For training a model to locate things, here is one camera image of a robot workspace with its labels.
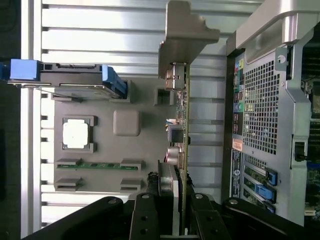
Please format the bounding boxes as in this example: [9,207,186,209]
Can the grey printed parts rack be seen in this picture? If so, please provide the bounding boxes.
[50,79,176,194]

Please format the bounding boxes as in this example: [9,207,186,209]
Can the open grey PC case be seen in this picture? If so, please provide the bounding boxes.
[225,0,320,227]

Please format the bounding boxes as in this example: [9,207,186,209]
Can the green RAM stick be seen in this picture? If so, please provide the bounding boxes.
[56,161,140,170]

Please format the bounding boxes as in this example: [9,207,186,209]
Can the hard disk with blue caddy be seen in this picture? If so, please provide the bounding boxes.
[0,58,129,99]

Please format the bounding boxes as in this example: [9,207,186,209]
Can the silver CPU chip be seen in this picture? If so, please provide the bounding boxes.
[61,119,90,148]

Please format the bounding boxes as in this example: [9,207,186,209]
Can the blue slot cover clip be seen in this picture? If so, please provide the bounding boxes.
[265,167,279,188]
[254,183,278,205]

